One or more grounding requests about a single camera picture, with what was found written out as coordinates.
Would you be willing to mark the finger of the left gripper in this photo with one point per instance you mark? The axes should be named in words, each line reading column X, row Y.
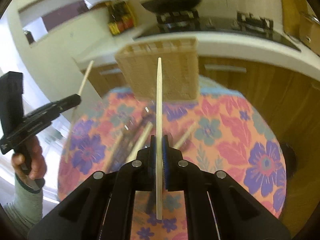
column 65, row 104

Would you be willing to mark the thin wooden chopstick right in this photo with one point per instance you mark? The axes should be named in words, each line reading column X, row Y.
column 185, row 136

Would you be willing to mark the dark sauce bottle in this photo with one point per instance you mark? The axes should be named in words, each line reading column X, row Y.
column 127, row 15

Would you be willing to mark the gas stove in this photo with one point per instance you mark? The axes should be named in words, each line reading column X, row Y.
column 244, row 24

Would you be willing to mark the person's left hand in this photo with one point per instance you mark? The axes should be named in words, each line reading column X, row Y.
column 38, row 164

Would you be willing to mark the beige plastic utensil basket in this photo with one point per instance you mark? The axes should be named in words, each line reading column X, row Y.
column 179, row 62

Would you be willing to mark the metal drawer handle middle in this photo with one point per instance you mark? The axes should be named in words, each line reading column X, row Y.
column 225, row 68

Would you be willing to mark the grey sleeved left forearm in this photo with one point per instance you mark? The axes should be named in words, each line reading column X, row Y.
column 26, row 210

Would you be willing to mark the floral orange table cloth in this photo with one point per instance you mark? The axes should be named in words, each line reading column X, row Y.
column 230, row 135

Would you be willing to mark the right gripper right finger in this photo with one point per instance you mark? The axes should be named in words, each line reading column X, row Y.
column 216, row 206

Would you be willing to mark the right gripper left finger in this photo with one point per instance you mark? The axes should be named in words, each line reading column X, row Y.
column 102, row 206

